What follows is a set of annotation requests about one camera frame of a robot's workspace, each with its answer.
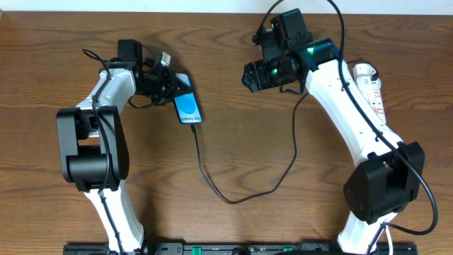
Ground blue Galaxy smartphone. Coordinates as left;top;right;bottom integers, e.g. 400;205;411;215
173;73;202;125

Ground black charging cable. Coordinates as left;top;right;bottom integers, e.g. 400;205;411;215
190;58;372;205

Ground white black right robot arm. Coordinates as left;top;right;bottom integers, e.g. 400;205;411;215
242;9;425;254

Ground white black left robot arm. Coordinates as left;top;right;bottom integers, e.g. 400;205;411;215
56;39;193;254

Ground white power strip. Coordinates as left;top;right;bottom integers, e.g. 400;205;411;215
353;62;386;124

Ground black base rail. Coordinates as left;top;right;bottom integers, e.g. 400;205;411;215
62;241;418;255

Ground white power strip cord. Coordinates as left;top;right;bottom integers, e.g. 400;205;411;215
384;226;394;255

